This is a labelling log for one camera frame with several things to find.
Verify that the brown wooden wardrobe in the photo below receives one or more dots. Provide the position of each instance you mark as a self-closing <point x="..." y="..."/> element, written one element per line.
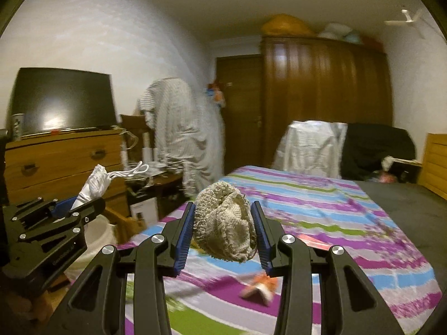
<point x="324" y="83"/>

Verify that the white cardboard box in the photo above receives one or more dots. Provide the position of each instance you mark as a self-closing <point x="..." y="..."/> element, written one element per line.
<point x="145" y="213"/>

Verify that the grey striped cloth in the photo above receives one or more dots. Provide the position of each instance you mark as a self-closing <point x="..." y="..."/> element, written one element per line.
<point x="181" y="129"/>

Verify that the black cloth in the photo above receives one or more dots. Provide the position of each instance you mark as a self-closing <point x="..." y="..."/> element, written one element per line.
<point x="370" y="146"/>

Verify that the white router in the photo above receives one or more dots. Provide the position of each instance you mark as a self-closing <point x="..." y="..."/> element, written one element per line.
<point x="147" y="150"/>

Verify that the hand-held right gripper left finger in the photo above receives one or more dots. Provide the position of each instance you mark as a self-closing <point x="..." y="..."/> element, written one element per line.
<point x="185" y="237"/>

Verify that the beige knitted cloth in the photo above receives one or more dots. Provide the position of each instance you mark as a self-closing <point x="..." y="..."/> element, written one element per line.
<point x="223" y="220"/>

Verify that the colourful hanging bags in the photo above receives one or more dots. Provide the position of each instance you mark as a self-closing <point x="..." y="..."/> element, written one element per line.
<point x="216" y="94"/>

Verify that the red plastic bag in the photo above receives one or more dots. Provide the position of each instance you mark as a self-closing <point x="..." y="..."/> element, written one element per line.
<point x="386" y="176"/>

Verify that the light wooden chair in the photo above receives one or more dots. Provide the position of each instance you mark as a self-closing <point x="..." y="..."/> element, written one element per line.
<point x="129" y="223"/>

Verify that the white plastic bucket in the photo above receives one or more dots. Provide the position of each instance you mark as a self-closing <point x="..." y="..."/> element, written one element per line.
<point x="99" y="230"/>

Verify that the white ceiling fan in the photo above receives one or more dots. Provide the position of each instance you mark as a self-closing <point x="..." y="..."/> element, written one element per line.
<point x="407" y="19"/>

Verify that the small dark wooden table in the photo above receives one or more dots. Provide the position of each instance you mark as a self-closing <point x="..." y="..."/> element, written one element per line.
<point x="164" y="181"/>

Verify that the drink can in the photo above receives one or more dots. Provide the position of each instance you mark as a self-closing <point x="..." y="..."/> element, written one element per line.
<point x="17" y="127"/>

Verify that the floral striped bed sheet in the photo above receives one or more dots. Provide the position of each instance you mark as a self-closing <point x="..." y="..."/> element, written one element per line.
<point x="314" y="209"/>

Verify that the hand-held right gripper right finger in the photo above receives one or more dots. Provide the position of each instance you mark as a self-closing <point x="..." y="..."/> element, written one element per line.
<point x="263" y="237"/>

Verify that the orange bag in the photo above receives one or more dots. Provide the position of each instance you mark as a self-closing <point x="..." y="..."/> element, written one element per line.
<point x="286" y="24"/>

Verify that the white pillow bundle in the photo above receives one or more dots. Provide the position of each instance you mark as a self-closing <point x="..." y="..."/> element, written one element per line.
<point x="338" y="31"/>

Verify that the red box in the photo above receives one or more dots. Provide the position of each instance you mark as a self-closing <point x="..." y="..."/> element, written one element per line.
<point x="312" y="241"/>

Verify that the orange plastic wrapper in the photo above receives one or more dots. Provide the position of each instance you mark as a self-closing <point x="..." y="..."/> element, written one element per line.
<point x="260" y="284"/>

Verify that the brown wooden door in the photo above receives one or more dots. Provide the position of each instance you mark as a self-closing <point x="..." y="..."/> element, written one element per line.
<point x="241" y="111"/>

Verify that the dark bedside table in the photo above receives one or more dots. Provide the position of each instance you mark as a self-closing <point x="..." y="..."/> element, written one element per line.
<point x="405" y="171"/>

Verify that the black television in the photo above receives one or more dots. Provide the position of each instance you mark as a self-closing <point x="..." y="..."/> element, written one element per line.
<point x="63" y="101"/>

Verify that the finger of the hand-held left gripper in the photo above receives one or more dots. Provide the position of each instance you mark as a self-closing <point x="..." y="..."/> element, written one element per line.
<point x="31" y="209"/>
<point x="83" y="211"/>

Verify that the silver crinkled cover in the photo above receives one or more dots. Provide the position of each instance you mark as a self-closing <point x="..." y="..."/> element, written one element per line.
<point x="310" y="146"/>

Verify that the wooden dresser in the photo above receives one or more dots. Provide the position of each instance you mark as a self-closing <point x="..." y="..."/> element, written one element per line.
<point x="63" y="160"/>

